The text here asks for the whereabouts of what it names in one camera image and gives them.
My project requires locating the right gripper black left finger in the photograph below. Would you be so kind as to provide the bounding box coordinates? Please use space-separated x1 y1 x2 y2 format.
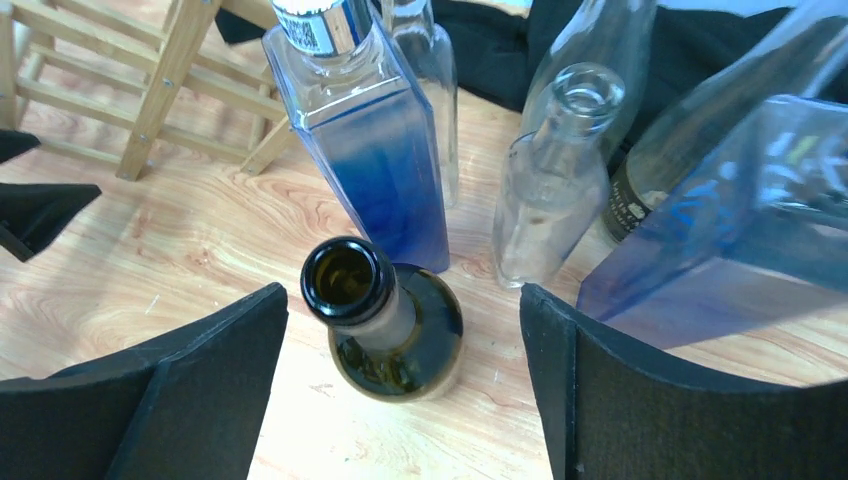
1 283 288 479

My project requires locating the wooden lattice wine rack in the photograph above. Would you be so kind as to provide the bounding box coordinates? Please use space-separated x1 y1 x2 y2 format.
1 1 293 180

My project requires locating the clear square bottle silver cap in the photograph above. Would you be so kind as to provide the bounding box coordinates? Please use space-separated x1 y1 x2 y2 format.
492 62 625 288

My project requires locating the clear bottle white label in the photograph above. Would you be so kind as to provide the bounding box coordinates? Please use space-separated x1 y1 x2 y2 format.
600 1 847 243

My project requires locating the blue bottle silver cap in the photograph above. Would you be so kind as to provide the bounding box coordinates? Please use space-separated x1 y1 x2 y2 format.
262 1 450 273

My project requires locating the clear bottle gold black label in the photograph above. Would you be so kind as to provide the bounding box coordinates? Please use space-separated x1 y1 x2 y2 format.
521 0 657 164

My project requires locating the blue BLU labelled bottle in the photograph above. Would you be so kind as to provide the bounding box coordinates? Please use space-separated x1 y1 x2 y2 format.
577 95 847 349

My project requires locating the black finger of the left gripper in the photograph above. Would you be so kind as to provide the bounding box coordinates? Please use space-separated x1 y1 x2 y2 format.
0 129 103 264

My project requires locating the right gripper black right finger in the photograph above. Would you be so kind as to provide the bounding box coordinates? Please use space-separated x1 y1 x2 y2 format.
519 284 847 479

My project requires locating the dark bottle grey cap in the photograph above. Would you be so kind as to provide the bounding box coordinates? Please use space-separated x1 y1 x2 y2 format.
300 236 464 403

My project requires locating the black cloth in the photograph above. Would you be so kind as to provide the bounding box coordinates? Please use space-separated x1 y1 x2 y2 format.
213 0 848 177

